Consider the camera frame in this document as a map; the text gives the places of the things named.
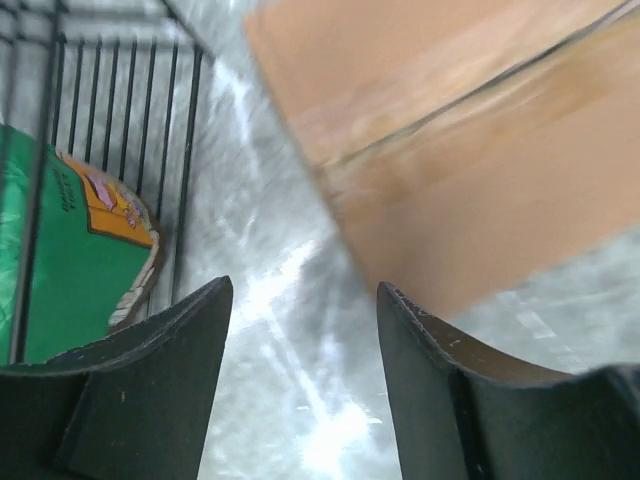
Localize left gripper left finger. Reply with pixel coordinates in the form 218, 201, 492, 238
1, 277, 233, 479

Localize green lidded jar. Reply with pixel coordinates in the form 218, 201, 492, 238
25, 146, 163, 363

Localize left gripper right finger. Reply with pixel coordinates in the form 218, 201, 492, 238
377, 283, 639, 479

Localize black wire rack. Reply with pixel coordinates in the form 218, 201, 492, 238
1, 1, 215, 365

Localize brown cardboard express box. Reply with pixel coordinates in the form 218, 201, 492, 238
244, 1, 639, 317

